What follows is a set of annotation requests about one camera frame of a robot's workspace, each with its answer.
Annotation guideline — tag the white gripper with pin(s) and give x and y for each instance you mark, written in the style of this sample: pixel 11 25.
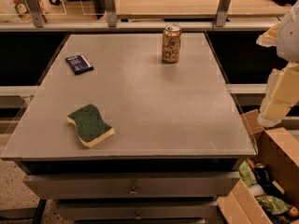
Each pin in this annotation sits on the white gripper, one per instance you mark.
pixel 290 36

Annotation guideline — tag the orange drink can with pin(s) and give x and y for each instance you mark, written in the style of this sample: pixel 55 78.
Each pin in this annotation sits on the orange drink can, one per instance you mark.
pixel 171 43

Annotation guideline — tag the black can in box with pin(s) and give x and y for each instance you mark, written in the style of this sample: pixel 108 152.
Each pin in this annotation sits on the black can in box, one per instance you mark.
pixel 262 174

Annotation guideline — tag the cardboard box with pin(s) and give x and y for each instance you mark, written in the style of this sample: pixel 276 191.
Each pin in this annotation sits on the cardboard box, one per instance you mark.
pixel 278 148

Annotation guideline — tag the green packet in box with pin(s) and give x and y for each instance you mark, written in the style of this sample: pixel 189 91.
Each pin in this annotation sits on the green packet in box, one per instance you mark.
pixel 247 175

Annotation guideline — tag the upper grey drawer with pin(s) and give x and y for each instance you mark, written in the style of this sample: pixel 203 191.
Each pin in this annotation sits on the upper grey drawer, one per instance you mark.
pixel 147 185

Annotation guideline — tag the grey drawer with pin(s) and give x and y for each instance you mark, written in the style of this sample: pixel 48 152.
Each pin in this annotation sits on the grey drawer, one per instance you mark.
pixel 147 185
pixel 135 210

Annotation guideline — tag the green bag in box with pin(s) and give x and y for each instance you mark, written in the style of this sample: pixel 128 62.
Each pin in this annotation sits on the green bag in box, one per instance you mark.
pixel 273 205

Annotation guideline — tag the green yellow sponge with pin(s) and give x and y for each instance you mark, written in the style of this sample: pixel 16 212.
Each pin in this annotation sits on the green yellow sponge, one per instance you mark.
pixel 91 128

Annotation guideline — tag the dark blue snack packet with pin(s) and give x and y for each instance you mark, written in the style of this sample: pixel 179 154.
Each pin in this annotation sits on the dark blue snack packet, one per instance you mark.
pixel 79 64

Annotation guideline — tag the lower grey drawer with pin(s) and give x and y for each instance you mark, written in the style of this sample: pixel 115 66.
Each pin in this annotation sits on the lower grey drawer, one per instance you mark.
pixel 135 210

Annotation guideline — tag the white orange bag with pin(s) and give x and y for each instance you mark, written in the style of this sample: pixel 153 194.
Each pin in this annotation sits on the white orange bag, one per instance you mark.
pixel 18 10

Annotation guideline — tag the right metal bracket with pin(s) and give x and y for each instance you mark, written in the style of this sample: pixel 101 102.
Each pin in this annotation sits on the right metal bracket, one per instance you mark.
pixel 221 14

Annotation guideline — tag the metal bracket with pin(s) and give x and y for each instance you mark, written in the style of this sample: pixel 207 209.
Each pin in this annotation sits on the metal bracket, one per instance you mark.
pixel 36 12
pixel 221 14
pixel 112 19

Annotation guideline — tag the middle metal bracket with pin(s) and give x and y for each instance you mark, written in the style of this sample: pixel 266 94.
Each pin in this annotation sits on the middle metal bracket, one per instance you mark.
pixel 112 19

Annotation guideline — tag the left metal bracket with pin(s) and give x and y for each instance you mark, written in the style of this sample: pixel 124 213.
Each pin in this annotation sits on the left metal bracket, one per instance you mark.
pixel 36 12

